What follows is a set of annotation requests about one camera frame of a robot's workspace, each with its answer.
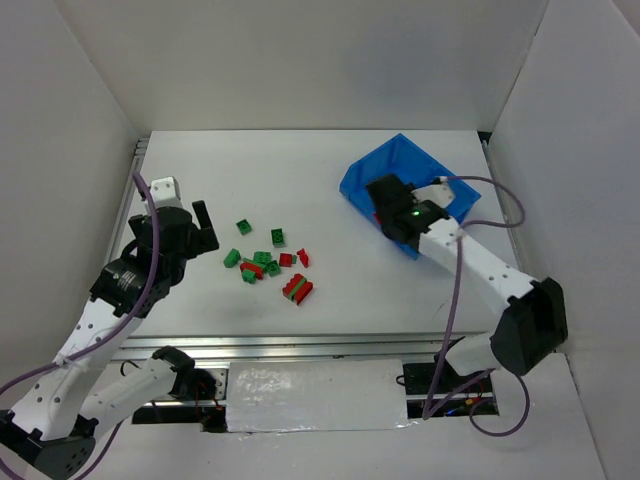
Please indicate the green two-by-two lego brick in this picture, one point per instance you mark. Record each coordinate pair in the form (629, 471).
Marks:
(278, 238)

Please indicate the blue plastic bin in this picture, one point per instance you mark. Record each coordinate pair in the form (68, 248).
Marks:
(411, 164)

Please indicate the green red lego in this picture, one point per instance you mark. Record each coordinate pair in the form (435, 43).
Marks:
(251, 271)

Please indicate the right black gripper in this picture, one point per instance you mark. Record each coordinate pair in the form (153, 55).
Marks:
(386, 195)

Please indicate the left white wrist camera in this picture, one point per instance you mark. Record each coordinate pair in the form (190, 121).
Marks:
(166, 192)

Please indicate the aluminium right rail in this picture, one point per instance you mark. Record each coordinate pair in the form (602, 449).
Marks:
(504, 203)

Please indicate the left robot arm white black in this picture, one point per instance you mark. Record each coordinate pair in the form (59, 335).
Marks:
(56, 425)

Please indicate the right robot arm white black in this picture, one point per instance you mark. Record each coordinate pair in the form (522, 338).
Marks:
(531, 315)

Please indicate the green hollow square brick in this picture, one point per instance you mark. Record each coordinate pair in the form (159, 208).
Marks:
(273, 268)

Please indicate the aluminium left rail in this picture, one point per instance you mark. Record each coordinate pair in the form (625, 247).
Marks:
(121, 219)

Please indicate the aluminium rail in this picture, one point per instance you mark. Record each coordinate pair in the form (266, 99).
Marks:
(302, 347)
(504, 203)
(121, 219)

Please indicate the green curved four-stud brick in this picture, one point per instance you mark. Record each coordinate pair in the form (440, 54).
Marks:
(262, 257)

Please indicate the aluminium front rail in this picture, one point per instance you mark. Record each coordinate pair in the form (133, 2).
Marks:
(302, 347)

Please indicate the green curved lego brick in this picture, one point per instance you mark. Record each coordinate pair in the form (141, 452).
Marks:
(232, 258)

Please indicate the small red irregular lego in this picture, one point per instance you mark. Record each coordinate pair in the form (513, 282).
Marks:
(303, 257)

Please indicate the red square lego brick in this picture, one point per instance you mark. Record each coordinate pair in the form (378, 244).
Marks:
(287, 260)

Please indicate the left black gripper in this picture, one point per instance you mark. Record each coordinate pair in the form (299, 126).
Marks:
(198, 236)

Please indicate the red green red stack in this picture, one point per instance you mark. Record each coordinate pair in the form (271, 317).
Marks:
(297, 289)

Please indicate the green square lego brick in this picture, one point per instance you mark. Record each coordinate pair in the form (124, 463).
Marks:
(244, 227)

